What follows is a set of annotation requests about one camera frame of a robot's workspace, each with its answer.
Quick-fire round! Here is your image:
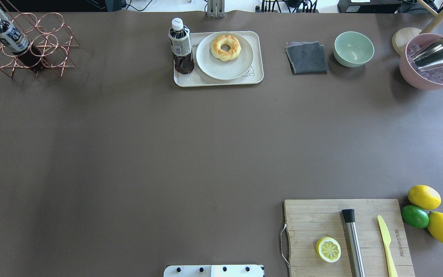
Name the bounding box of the glazed ring donut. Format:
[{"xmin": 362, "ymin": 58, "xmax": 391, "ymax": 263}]
[{"xmin": 211, "ymin": 35, "xmax": 241, "ymax": 62}]

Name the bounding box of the green ceramic bowl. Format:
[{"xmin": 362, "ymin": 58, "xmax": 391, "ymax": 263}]
[{"xmin": 333, "ymin": 31, "xmax": 375, "ymax": 68}]

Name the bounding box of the upper yellow lemon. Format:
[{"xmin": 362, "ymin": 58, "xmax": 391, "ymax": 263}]
[{"xmin": 408, "ymin": 185, "xmax": 442, "ymax": 210}]

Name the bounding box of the wooden stand frame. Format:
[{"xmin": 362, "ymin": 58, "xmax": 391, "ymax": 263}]
[{"xmin": 417, "ymin": 0, "xmax": 443, "ymax": 34}]

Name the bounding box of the steel muddler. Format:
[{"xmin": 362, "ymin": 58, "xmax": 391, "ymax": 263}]
[{"xmin": 341, "ymin": 209, "xmax": 366, "ymax": 277}]

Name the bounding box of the white round plate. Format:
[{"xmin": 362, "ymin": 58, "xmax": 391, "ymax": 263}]
[{"xmin": 195, "ymin": 32, "xmax": 254, "ymax": 80}]

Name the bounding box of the metal ice scoop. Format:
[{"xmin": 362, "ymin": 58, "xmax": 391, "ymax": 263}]
[{"xmin": 412, "ymin": 38, "xmax": 443, "ymax": 72}]

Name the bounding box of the pink ice bowl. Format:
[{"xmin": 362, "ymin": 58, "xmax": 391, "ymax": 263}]
[{"xmin": 399, "ymin": 33, "xmax": 443, "ymax": 90}]

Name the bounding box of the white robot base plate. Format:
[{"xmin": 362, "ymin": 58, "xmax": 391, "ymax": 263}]
[{"xmin": 163, "ymin": 264, "xmax": 265, "ymax": 277}]

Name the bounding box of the grey folded cloth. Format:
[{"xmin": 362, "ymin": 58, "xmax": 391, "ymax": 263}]
[{"xmin": 285, "ymin": 42, "xmax": 329, "ymax": 74}]

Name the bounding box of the copper wire bottle rack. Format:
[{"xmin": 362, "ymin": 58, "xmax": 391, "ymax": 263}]
[{"xmin": 0, "ymin": 0, "xmax": 80, "ymax": 77}]

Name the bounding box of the cream rabbit tray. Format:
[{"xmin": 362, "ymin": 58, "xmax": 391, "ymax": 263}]
[{"xmin": 173, "ymin": 30, "xmax": 264, "ymax": 87}]

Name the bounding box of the dark tea bottle on tray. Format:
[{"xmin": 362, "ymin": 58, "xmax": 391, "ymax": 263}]
[{"xmin": 168, "ymin": 18, "xmax": 195, "ymax": 74}]

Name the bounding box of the green lime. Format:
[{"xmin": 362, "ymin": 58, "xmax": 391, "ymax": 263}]
[{"xmin": 401, "ymin": 205, "xmax": 430, "ymax": 229}]

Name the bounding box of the round wooden coaster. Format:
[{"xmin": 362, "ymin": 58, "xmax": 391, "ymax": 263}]
[{"xmin": 392, "ymin": 27, "xmax": 421, "ymax": 56}]

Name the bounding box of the yellow plastic knife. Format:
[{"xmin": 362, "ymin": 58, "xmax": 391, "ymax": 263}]
[{"xmin": 377, "ymin": 215, "xmax": 398, "ymax": 277}]

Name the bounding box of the dark bottle in rack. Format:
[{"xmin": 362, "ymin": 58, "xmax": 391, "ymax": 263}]
[{"xmin": 0, "ymin": 18, "xmax": 45, "ymax": 72}]

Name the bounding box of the wooden cutting board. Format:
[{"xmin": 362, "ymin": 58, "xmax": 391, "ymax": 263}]
[{"xmin": 284, "ymin": 199, "xmax": 415, "ymax": 277}]

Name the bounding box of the half lemon slice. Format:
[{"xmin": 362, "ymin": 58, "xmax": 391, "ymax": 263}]
[{"xmin": 315, "ymin": 236, "xmax": 341, "ymax": 263}]

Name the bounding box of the metal clamp at table edge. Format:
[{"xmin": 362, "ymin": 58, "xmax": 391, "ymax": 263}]
[{"xmin": 206, "ymin": 0, "xmax": 226, "ymax": 18}]

